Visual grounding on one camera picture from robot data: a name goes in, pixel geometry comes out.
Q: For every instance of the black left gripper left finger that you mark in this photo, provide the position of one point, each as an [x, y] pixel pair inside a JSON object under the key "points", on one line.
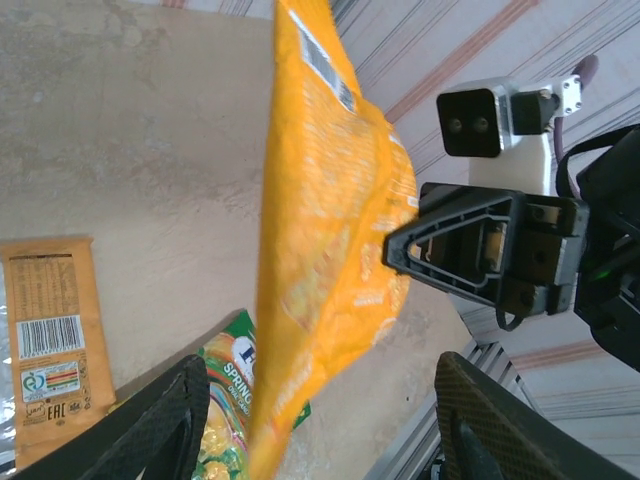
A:
{"points": [[160, 425]]}

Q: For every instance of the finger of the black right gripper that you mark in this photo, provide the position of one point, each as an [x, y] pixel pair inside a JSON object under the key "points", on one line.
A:
{"points": [[450, 197], [396, 252]]}

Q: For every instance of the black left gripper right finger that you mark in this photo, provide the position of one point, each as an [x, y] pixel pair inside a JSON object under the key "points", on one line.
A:
{"points": [[480, 430]]}

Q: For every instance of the yellow snack bag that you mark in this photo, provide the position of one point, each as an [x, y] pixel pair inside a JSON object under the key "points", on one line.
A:
{"points": [[325, 200]]}

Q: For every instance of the orange packet with silver seam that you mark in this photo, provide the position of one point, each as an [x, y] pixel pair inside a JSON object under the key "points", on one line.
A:
{"points": [[50, 300]]}

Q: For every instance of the green yellow Fox's candy bag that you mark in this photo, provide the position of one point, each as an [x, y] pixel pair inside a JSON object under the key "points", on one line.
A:
{"points": [[225, 400]]}

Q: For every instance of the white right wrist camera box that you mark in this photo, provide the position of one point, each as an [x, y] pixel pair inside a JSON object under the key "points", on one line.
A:
{"points": [[470, 122]]}

